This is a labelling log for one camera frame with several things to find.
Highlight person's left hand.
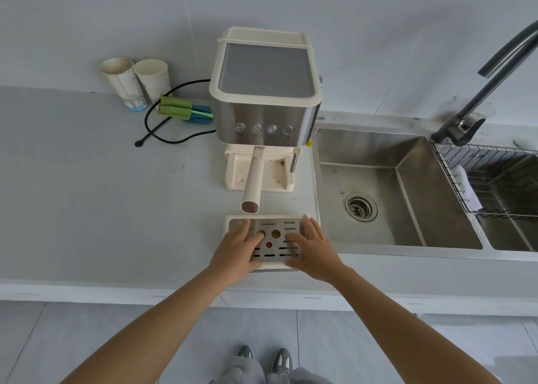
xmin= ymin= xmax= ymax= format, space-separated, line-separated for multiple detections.
xmin=208 ymin=219 xmax=266 ymax=287

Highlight person's right hand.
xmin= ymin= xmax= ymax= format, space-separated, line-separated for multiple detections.
xmin=286 ymin=216 xmax=348 ymax=286

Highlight cream drip tray metal grate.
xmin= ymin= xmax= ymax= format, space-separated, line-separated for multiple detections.
xmin=224 ymin=215 xmax=321 ymax=273

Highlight person's right forearm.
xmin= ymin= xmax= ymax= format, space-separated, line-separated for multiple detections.
xmin=331 ymin=270 xmax=502 ymax=384

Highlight person's left forearm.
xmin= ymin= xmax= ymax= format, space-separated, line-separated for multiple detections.
xmin=59 ymin=267 xmax=235 ymax=384

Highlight round metal drain strainer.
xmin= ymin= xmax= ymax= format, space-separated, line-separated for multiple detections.
xmin=345 ymin=192 xmax=378 ymax=221

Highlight grey left sneaker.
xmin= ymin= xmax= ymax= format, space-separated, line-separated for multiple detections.
xmin=233 ymin=345 xmax=256 ymax=365

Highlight grey sneaker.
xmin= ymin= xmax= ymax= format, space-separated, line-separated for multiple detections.
xmin=233 ymin=345 xmax=256 ymax=365
xmin=271 ymin=348 xmax=295 ymax=376

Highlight grey right sneaker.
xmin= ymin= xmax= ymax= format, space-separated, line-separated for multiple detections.
xmin=271 ymin=348 xmax=295 ymax=376

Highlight grey trousers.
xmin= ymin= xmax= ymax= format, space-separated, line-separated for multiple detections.
xmin=216 ymin=354 xmax=323 ymax=384

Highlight stainless steel double sink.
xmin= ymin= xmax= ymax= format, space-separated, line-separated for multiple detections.
xmin=313 ymin=125 xmax=538 ymax=254

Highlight cream and steel espresso machine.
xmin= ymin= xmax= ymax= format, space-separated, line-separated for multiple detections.
xmin=209 ymin=27 xmax=324 ymax=193

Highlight green and blue cleaning brush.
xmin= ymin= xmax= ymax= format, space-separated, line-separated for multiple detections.
xmin=159 ymin=96 xmax=214 ymax=117
xmin=157 ymin=105 xmax=212 ymax=125

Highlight white cloth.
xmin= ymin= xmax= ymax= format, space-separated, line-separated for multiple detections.
xmin=452 ymin=165 xmax=483 ymax=210

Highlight plain white paper cup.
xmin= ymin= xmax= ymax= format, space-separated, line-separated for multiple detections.
xmin=134 ymin=59 xmax=172 ymax=107

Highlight paper cup with blue print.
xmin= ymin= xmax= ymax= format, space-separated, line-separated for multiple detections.
xmin=99 ymin=57 xmax=149 ymax=113

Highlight dark grey kitchen faucet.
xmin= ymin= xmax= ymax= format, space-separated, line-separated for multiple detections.
xmin=431 ymin=18 xmax=538 ymax=147

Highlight cream portafilter handle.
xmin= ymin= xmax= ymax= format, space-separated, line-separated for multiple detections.
xmin=240 ymin=146 xmax=266 ymax=215

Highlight black power cable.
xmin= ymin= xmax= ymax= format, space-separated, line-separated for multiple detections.
xmin=134 ymin=79 xmax=217 ymax=147

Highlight wire dish rack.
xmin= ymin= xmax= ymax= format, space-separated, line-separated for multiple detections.
xmin=433 ymin=143 xmax=538 ymax=219

